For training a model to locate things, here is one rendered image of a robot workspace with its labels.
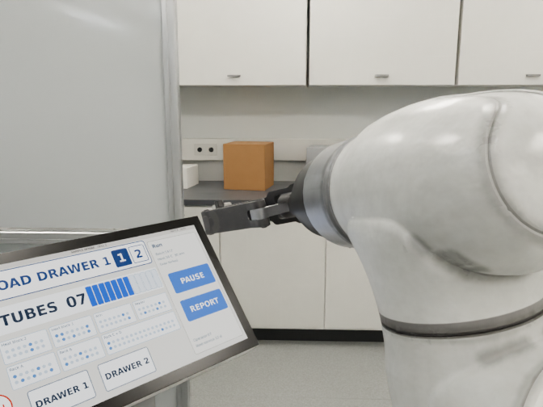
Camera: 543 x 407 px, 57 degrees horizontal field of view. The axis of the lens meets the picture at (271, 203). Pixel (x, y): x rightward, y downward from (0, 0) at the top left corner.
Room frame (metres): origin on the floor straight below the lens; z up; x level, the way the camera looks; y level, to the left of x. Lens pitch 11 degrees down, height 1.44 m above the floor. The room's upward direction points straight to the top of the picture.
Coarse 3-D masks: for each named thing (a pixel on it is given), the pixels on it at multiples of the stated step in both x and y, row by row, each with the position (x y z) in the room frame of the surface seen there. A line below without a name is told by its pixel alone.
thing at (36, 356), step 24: (96, 312) 0.81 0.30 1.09; (120, 312) 0.84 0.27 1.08; (144, 312) 0.86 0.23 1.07; (168, 312) 0.88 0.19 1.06; (24, 336) 0.73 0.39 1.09; (48, 336) 0.75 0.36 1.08; (72, 336) 0.76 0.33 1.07; (96, 336) 0.78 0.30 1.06; (120, 336) 0.81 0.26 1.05; (144, 336) 0.83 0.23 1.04; (24, 360) 0.70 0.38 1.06; (48, 360) 0.72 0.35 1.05; (72, 360) 0.74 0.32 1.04; (96, 360) 0.76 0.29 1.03; (24, 384) 0.68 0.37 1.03
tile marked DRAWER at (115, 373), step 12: (144, 348) 0.81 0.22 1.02; (108, 360) 0.77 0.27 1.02; (120, 360) 0.78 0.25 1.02; (132, 360) 0.79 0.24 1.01; (144, 360) 0.80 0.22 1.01; (108, 372) 0.75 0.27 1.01; (120, 372) 0.76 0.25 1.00; (132, 372) 0.77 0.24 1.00; (144, 372) 0.78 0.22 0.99; (108, 384) 0.74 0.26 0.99; (120, 384) 0.75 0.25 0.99
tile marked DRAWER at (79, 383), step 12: (84, 372) 0.73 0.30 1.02; (48, 384) 0.70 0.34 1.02; (60, 384) 0.70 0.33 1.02; (72, 384) 0.71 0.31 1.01; (84, 384) 0.72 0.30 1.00; (36, 396) 0.68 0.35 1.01; (48, 396) 0.69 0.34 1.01; (60, 396) 0.69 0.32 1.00; (72, 396) 0.70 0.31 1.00; (84, 396) 0.71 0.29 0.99; (96, 396) 0.72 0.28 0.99
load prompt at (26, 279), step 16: (80, 256) 0.87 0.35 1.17; (96, 256) 0.89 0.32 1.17; (112, 256) 0.90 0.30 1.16; (128, 256) 0.92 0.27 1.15; (144, 256) 0.94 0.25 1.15; (0, 272) 0.78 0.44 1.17; (16, 272) 0.79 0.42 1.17; (32, 272) 0.80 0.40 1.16; (48, 272) 0.82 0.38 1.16; (64, 272) 0.83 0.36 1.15; (80, 272) 0.85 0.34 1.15; (96, 272) 0.86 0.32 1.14; (112, 272) 0.88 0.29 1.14; (0, 288) 0.76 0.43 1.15; (16, 288) 0.77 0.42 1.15; (32, 288) 0.78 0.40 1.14; (48, 288) 0.80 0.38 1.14
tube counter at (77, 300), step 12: (120, 276) 0.88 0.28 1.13; (132, 276) 0.90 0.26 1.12; (144, 276) 0.91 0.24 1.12; (156, 276) 0.92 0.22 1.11; (84, 288) 0.83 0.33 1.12; (96, 288) 0.84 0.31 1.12; (108, 288) 0.85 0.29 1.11; (120, 288) 0.87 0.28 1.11; (132, 288) 0.88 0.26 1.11; (144, 288) 0.89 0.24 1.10; (156, 288) 0.90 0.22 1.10; (72, 300) 0.80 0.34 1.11; (84, 300) 0.82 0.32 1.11; (96, 300) 0.83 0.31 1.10; (108, 300) 0.84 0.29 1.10; (72, 312) 0.79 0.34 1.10
